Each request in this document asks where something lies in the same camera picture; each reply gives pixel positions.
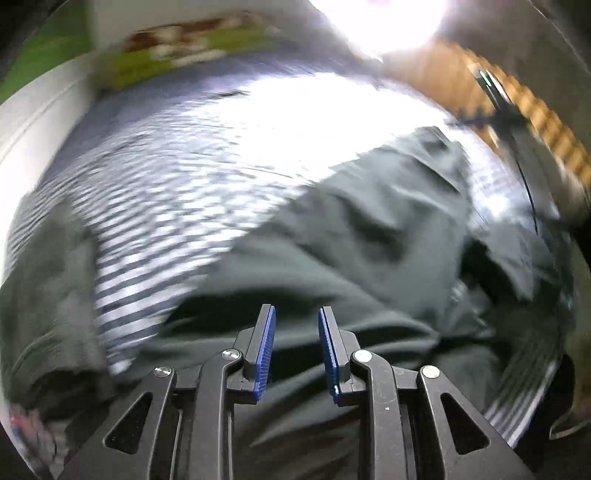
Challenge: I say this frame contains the green folded quilt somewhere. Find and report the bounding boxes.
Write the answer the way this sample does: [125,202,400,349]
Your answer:
[99,28,278,90]

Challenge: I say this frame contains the stack of folded dark clothes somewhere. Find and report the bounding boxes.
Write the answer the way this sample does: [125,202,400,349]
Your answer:
[0,208,116,421]

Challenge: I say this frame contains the brown patterned folded blanket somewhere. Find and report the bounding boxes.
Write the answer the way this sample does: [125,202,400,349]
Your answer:
[127,16,259,58]

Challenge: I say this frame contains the green landscape wall poster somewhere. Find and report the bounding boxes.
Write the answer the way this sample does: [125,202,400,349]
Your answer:
[0,0,93,104]

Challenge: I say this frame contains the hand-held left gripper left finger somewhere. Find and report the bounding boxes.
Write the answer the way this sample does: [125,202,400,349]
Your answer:
[58,304,277,480]

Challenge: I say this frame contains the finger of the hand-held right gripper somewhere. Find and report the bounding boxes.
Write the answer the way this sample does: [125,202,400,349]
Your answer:
[455,108,527,139]

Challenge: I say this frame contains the wooden slat railing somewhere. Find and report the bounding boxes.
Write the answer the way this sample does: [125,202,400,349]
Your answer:
[383,39,591,181]

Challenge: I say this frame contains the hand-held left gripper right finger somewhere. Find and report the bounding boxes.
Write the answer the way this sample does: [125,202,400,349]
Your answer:
[318,306,536,480]

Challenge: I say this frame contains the dark green pants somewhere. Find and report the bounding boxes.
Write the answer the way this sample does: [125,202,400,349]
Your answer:
[111,127,568,480]

